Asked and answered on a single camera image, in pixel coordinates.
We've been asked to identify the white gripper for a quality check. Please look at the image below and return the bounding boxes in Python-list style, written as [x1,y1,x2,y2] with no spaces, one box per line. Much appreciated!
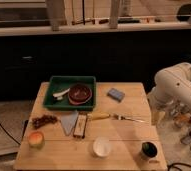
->
[149,98,165,125]

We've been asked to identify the blue sponge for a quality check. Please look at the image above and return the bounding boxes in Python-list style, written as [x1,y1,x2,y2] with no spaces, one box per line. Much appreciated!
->
[107,88,125,102]

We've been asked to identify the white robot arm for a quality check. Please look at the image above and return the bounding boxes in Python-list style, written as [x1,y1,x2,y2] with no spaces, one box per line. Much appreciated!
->
[147,62,191,125]

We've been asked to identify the dark green cup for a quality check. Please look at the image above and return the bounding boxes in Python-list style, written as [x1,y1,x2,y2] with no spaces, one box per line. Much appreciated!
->
[141,142,158,159]

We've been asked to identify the white paper cup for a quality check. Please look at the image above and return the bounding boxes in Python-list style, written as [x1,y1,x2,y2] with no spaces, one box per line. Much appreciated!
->
[93,137,112,158]

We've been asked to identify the dark red bowl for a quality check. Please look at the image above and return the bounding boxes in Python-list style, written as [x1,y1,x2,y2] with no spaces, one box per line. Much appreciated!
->
[68,83,92,105]

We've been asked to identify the light blue triangular cloth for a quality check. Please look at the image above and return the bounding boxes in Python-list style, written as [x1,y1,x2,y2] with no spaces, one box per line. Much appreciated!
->
[60,110,79,136]

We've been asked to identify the green plastic tray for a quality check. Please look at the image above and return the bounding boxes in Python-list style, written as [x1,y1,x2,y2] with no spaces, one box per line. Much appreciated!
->
[43,76,96,111]

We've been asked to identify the white brush in tray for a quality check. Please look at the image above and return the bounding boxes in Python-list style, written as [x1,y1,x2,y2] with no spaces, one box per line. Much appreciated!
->
[53,88,70,100]

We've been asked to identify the bunch of dark grapes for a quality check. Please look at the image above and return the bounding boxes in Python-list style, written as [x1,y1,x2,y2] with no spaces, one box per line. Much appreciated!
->
[32,115,58,129]

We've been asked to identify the orange peach fruit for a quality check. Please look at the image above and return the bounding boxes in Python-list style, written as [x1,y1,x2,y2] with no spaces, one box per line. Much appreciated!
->
[28,131,44,148]

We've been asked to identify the wooden handled fork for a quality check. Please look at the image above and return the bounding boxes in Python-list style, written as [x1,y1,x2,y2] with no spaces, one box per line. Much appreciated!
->
[87,112,145,123]

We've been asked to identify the black cable on floor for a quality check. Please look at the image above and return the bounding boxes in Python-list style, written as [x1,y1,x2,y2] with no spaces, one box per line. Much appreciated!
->
[0,109,22,147]

